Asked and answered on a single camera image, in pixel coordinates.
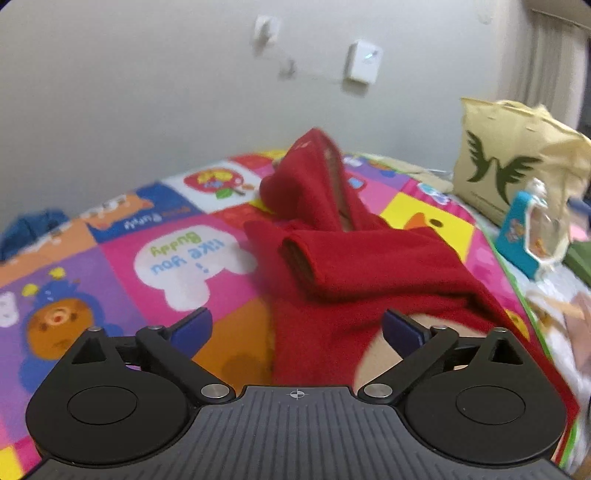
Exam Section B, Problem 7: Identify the red fleece hooded jacket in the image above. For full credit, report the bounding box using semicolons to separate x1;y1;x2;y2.
243;127;581;464

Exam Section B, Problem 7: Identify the colourful cartoon play mat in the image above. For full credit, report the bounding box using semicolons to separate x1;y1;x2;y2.
0;149;583;480

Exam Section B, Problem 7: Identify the blue toy box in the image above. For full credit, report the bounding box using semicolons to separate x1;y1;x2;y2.
495;178;569;281

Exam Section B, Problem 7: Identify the beige plush blanket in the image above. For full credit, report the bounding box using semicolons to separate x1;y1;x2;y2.
362;153;453;194

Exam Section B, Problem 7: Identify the blue cloth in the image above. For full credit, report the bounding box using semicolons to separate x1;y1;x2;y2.
0;209;69;262

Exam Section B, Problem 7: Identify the cream tote bag green bird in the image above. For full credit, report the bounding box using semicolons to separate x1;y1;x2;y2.
452;97;591;227

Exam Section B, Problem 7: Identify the beige curtain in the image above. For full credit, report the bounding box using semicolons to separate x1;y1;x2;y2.
496;1;589;128

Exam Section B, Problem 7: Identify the tan ribbon strap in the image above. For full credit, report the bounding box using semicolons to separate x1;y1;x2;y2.
526;290;591;333

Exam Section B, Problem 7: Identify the white wall box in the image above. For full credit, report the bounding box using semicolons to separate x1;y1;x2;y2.
345;40;383;85

